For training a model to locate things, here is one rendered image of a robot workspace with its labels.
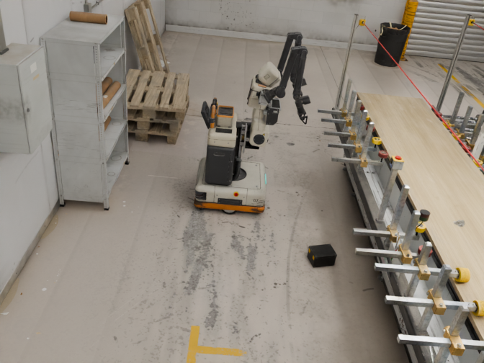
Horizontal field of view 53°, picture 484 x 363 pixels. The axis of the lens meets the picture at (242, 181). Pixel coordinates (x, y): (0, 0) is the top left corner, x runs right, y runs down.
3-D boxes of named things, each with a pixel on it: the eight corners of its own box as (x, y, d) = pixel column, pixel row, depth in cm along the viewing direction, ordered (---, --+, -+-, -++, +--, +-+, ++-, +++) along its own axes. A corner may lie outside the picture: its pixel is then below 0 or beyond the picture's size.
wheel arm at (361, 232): (353, 235, 318) (354, 230, 316) (351, 232, 321) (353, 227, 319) (418, 241, 319) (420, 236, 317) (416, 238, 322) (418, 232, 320)
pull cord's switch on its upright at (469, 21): (435, 121, 523) (470, 16, 465) (431, 116, 535) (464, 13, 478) (443, 122, 523) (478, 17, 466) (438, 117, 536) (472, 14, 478)
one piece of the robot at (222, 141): (202, 195, 453) (207, 113, 410) (207, 166, 499) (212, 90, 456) (238, 199, 454) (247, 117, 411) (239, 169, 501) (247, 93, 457)
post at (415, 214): (393, 274, 307) (415, 212, 282) (392, 271, 310) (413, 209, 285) (399, 274, 307) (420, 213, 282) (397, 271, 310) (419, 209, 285)
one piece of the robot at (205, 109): (209, 137, 432) (199, 114, 421) (212, 120, 462) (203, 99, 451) (221, 133, 430) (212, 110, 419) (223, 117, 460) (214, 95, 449)
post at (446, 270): (418, 334, 263) (445, 267, 238) (415, 329, 266) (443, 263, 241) (424, 335, 263) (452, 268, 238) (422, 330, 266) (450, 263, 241)
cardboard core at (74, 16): (68, 11, 406) (104, 15, 407) (72, 9, 412) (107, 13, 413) (70, 21, 410) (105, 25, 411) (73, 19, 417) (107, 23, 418)
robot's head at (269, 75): (256, 78, 411) (270, 67, 405) (256, 70, 429) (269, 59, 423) (268, 90, 416) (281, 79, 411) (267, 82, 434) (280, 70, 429)
